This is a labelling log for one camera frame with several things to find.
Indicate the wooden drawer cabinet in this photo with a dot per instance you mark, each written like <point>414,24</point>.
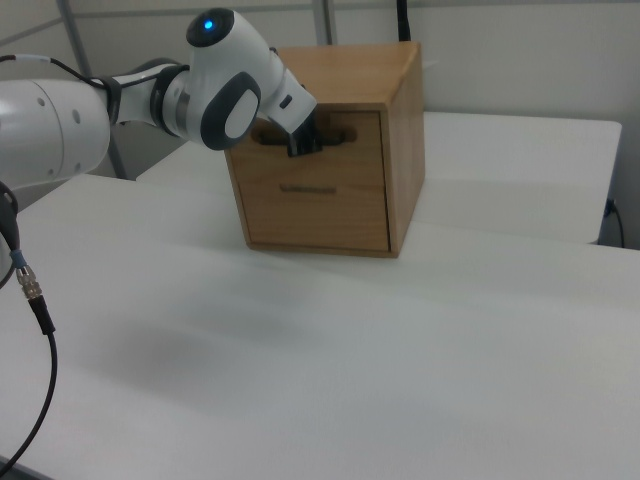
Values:
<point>405,130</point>

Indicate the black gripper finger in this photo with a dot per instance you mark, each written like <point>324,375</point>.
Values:
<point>314,137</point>
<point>296,147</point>

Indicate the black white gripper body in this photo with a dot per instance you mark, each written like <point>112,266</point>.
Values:
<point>292,95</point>

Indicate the black pole stand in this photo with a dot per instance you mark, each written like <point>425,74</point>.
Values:
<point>404,20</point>

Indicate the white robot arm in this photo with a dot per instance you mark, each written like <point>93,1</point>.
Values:
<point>50,130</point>

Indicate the wooden drawer with slot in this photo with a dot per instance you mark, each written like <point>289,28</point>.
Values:
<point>315,220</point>

